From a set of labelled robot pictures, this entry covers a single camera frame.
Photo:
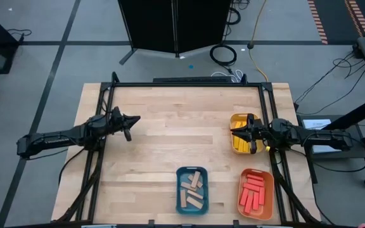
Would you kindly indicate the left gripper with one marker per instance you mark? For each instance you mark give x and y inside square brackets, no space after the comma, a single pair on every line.
[119,122]

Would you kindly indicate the black bar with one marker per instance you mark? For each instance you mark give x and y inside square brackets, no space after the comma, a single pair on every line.
[195,79]

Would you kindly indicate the natural wooden block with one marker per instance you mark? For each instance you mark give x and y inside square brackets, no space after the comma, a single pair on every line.
[195,179]
[187,185]
[194,202]
[200,183]
[183,199]
[195,194]

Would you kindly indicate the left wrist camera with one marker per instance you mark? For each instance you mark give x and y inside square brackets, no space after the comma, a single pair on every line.
[96,124]

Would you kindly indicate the low black desk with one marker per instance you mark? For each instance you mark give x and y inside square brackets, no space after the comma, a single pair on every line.
[360,152]

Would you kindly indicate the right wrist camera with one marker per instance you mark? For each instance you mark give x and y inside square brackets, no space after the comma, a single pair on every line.
[280,128]

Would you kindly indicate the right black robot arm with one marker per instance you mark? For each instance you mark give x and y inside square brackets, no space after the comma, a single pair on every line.
[322,137]

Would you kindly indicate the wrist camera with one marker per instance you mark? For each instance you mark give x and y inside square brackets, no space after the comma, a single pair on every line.
[96,124]
[280,128]

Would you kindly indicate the blue floor sticker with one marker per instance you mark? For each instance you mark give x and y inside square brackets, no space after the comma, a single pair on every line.
[191,66]

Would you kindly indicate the teal plastic bin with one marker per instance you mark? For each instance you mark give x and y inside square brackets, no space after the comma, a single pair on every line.
[180,190]

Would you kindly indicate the laptop computer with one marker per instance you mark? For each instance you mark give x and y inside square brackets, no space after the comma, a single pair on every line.
[317,123]

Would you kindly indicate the yellow plastic bin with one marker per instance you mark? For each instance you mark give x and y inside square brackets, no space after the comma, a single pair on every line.
[234,117]

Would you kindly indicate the black and red device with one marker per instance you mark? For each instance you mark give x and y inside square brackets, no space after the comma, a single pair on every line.
[356,50]

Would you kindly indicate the black aluminium table frame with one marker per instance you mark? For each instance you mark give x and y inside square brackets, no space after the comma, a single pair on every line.
[185,84]

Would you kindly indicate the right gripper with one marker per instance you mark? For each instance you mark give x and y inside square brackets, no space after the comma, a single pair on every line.
[256,133]

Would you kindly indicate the orange plastic bin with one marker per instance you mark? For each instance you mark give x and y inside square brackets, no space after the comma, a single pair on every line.
[269,196]

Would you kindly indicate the black partition panel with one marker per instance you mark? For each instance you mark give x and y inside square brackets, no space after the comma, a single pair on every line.
[170,25]

